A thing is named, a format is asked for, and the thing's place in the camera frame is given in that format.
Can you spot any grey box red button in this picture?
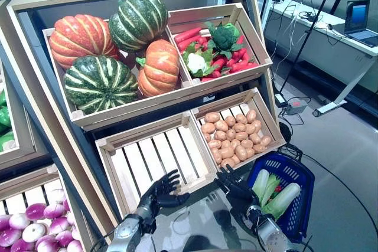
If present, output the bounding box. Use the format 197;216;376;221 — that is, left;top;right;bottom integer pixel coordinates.
285;100;308;115

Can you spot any green striped pumpkin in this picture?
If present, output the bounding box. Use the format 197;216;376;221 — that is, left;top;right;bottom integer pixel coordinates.
108;0;168;53
63;55;139;115

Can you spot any black tripod stand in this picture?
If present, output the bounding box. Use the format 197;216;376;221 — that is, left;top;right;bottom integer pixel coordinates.
277;0;340;95

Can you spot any wooden pepper crate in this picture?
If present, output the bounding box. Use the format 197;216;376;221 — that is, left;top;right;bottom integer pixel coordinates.
0;68;50;170

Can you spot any tangled black cable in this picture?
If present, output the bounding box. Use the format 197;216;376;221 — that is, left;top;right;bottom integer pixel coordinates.
298;11;319;23

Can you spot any green broccoli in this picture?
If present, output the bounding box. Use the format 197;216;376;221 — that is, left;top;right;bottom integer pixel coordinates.
206;21;245;60

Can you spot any large orange pumpkin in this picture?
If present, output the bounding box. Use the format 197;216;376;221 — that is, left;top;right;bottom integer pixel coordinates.
48;14;121;71

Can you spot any wooden pumpkin crate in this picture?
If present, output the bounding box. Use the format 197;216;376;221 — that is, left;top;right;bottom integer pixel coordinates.
43;18;194;126

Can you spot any wooden potato crate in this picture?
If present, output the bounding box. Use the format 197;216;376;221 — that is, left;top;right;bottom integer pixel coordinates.
190;86;286;173

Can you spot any white desk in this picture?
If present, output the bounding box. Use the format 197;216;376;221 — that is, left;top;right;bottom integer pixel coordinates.
264;1;378;117

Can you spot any wooden carrot crate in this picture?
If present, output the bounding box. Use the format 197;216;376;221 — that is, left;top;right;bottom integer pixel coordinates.
167;2;273;83

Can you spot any small orange pumpkin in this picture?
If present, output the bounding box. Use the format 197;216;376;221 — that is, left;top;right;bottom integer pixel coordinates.
135;39;181;98

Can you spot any wooden turnip crate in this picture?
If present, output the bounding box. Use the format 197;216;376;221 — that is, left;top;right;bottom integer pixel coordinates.
0;165;86;252

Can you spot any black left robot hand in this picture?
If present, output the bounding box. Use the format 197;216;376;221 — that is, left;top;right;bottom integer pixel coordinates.
137;169;191;214

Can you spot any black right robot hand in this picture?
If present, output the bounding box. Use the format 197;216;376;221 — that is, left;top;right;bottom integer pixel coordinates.
214;164;260;208

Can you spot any black power adapter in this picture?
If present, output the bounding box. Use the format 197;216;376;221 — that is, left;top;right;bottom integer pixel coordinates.
274;93;289;106

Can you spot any white cauliflower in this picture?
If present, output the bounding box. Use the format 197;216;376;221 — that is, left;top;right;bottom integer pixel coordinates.
181;42;218;78

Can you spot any blue plastic shopping basket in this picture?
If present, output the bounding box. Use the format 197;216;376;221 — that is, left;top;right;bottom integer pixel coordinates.
246;144;315;244

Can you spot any open grey laptop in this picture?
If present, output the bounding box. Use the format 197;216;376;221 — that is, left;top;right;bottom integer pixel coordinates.
344;0;378;48

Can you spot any wooden cabbage crate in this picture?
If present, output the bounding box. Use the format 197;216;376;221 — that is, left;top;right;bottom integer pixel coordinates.
94;110;218;220

